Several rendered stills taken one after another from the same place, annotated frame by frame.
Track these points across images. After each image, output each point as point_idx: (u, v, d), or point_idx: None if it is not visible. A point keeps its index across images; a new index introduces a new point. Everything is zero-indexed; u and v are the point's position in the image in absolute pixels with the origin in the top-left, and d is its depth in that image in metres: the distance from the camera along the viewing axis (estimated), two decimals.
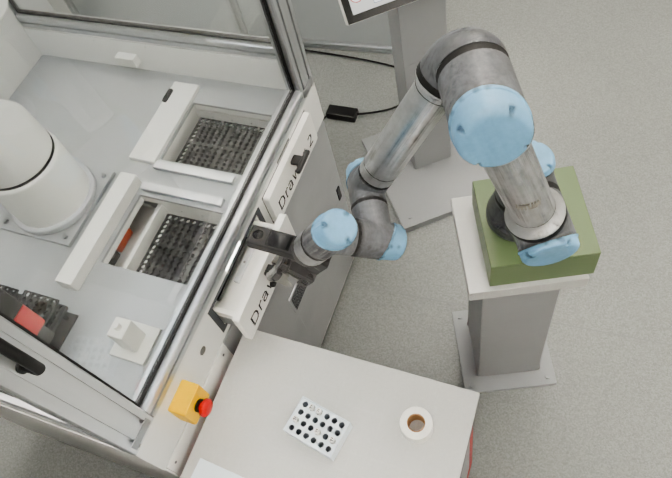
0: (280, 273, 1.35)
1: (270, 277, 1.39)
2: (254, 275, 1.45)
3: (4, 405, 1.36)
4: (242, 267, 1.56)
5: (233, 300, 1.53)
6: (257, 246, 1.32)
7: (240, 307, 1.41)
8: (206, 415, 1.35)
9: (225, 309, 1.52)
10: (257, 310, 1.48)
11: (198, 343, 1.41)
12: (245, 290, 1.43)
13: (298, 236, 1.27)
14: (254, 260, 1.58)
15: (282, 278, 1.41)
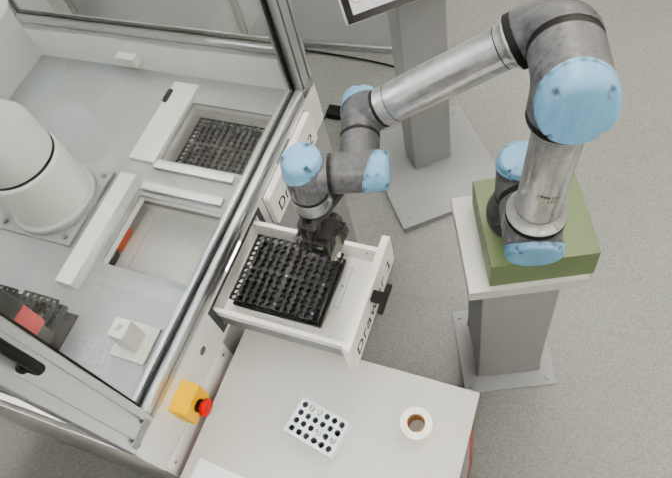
0: None
1: None
2: (361, 302, 1.37)
3: (4, 405, 1.36)
4: (340, 291, 1.48)
5: (333, 327, 1.45)
6: None
7: (349, 337, 1.33)
8: (206, 415, 1.35)
9: (325, 336, 1.44)
10: (362, 338, 1.39)
11: (198, 343, 1.41)
12: (353, 318, 1.35)
13: None
14: (352, 284, 1.50)
15: None
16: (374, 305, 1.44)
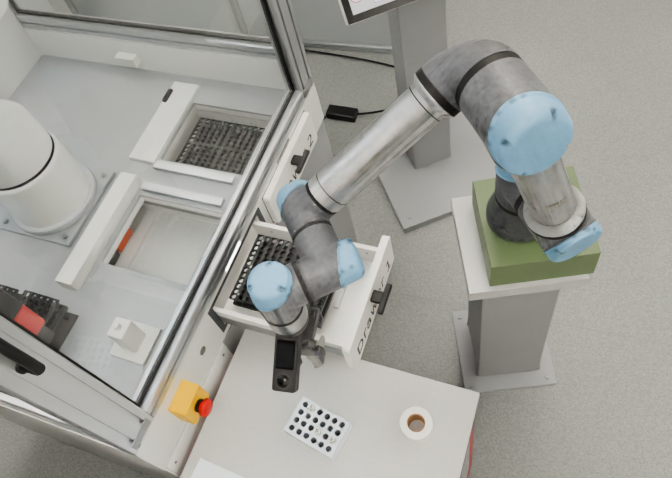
0: (317, 346, 1.21)
1: (322, 358, 1.24)
2: (361, 302, 1.37)
3: (4, 405, 1.36)
4: (340, 291, 1.48)
5: (333, 327, 1.45)
6: (296, 377, 1.16)
7: (349, 337, 1.33)
8: (206, 415, 1.35)
9: (325, 336, 1.44)
10: (362, 338, 1.39)
11: (198, 343, 1.41)
12: (353, 318, 1.35)
13: (279, 330, 1.12)
14: (352, 284, 1.50)
15: (319, 346, 1.27)
16: (374, 305, 1.44)
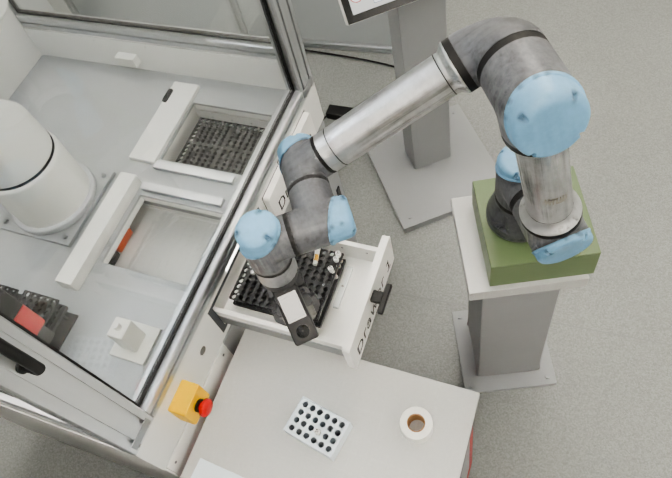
0: (312, 291, 1.21)
1: (318, 304, 1.24)
2: (361, 302, 1.37)
3: (4, 405, 1.36)
4: (340, 291, 1.48)
5: (333, 327, 1.45)
6: (313, 322, 1.15)
7: (349, 337, 1.33)
8: (206, 415, 1.35)
9: (325, 336, 1.44)
10: (362, 338, 1.39)
11: (198, 343, 1.41)
12: (353, 318, 1.35)
13: (280, 281, 1.10)
14: (352, 284, 1.50)
15: None
16: (374, 305, 1.44)
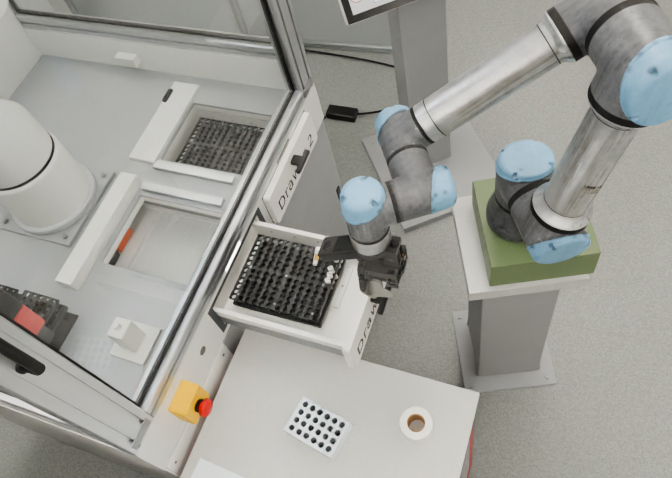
0: (362, 279, 1.23)
1: (360, 289, 1.27)
2: (361, 302, 1.37)
3: (4, 405, 1.36)
4: (340, 291, 1.48)
5: (333, 327, 1.45)
6: (328, 256, 1.24)
7: (349, 337, 1.33)
8: (206, 415, 1.35)
9: (325, 336, 1.44)
10: (362, 338, 1.39)
11: (198, 343, 1.41)
12: (353, 318, 1.35)
13: None
14: (352, 284, 1.50)
15: (377, 288, 1.28)
16: (374, 305, 1.44)
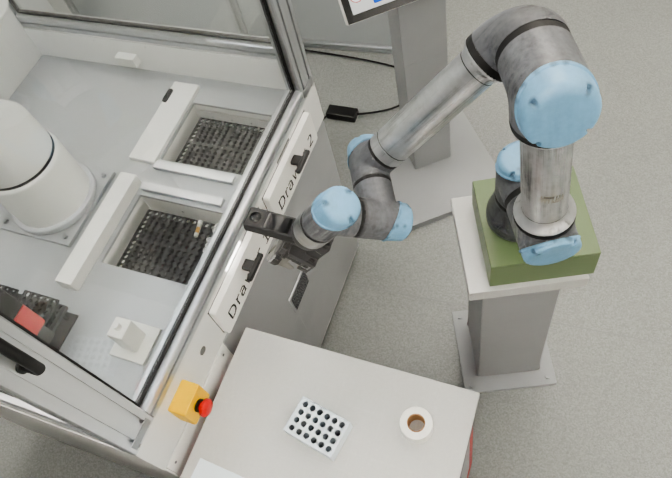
0: (279, 258, 1.29)
1: (269, 261, 1.32)
2: (231, 269, 1.47)
3: (4, 405, 1.36)
4: None
5: None
6: (255, 229, 1.25)
7: (217, 301, 1.43)
8: (206, 415, 1.35)
9: None
10: (234, 303, 1.49)
11: (198, 343, 1.41)
12: (222, 284, 1.45)
13: (298, 217, 1.20)
14: None
15: (283, 261, 1.35)
16: (249, 274, 1.54)
